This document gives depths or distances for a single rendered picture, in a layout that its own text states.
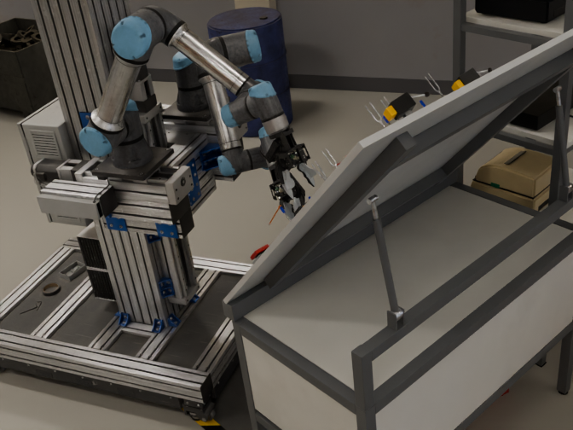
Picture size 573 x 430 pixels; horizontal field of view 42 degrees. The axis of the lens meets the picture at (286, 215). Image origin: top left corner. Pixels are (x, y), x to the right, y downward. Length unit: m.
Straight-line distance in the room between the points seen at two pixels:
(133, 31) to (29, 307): 1.92
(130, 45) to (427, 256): 1.24
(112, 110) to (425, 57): 3.78
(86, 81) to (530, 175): 1.76
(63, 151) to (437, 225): 1.50
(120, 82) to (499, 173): 1.58
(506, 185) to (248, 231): 1.79
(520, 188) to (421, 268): 0.70
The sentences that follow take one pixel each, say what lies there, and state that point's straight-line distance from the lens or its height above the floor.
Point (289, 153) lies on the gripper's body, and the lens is 2.26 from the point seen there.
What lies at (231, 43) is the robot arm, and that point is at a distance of 2.67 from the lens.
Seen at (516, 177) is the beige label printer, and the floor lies 0.83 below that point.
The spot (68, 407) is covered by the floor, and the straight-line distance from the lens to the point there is 3.56.
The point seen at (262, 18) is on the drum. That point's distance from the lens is 5.41.
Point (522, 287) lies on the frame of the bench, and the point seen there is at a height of 0.79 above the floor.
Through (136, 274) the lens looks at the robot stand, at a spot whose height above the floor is 0.51.
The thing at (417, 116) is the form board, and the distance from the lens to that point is 1.72.
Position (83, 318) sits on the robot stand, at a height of 0.21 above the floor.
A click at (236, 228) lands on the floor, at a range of 4.47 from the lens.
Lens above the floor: 2.34
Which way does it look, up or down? 31 degrees down
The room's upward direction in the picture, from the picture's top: 7 degrees counter-clockwise
